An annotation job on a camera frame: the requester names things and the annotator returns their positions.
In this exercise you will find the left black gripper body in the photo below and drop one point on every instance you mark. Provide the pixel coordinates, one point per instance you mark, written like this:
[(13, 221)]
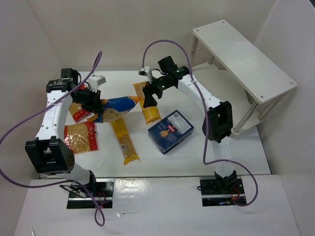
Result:
[(91, 101)]

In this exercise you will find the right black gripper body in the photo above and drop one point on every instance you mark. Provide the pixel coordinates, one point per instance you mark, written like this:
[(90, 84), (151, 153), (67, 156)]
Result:
[(150, 91)]

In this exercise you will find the blue orange pasta bag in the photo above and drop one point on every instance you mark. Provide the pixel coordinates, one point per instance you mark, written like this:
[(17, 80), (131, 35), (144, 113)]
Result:
[(114, 109)]

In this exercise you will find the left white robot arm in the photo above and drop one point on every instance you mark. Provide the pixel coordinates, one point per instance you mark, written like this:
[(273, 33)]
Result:
[(48, 152)]

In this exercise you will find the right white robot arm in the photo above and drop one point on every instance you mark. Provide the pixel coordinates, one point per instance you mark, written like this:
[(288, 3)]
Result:
[(218, 121)]

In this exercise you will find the dark blue pasta box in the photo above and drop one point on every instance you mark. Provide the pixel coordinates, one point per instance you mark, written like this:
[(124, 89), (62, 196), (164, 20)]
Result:
[(170, 131)]

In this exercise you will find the white two-tier shelf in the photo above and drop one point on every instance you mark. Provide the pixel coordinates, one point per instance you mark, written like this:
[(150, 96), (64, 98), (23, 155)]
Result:
[(240, 73)]

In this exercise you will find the yellow spaghetti pack right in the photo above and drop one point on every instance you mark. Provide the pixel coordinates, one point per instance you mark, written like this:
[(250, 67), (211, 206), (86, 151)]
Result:
[(150, 114)]

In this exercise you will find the yellow spaghetti pack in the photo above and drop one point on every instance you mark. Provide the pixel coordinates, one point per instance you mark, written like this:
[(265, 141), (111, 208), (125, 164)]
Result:
[(150, 114), (124, 140)]

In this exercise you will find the red macaroni bag upper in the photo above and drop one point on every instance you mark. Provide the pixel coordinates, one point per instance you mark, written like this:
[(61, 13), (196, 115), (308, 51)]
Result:
[(77, 112)]

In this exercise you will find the red macaroni bag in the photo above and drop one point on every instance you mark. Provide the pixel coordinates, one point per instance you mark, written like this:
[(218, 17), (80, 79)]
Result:
[(81, 137), (77, 112)]

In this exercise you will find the red macaroni bag lower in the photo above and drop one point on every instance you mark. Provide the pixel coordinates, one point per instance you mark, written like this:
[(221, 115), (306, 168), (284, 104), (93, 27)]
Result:
[(81, 137)]

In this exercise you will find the yellow spaghetti pack left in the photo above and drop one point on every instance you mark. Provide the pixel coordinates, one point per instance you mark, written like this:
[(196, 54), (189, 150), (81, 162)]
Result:
[(124, 140)]

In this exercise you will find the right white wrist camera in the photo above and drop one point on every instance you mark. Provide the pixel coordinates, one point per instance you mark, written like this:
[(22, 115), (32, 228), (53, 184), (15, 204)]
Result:
[(147, 72)]

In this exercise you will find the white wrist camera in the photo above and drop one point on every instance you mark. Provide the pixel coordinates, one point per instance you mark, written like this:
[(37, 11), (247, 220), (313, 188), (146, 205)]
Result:
[(95, 81), (147, 72)]

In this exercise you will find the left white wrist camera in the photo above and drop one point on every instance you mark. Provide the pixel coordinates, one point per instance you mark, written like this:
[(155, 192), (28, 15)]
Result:
[(95, 81)]

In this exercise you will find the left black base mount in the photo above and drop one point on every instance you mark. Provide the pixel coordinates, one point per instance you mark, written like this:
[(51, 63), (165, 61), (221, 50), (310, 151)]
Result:
[(78, 198)]

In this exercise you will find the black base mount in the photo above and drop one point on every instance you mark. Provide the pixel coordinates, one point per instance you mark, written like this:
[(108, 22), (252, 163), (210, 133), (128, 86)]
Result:
[(78, 198), (212, 195)]

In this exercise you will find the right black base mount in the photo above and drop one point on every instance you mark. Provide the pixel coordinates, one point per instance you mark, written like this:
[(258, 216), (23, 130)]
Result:
[(212, 195)]

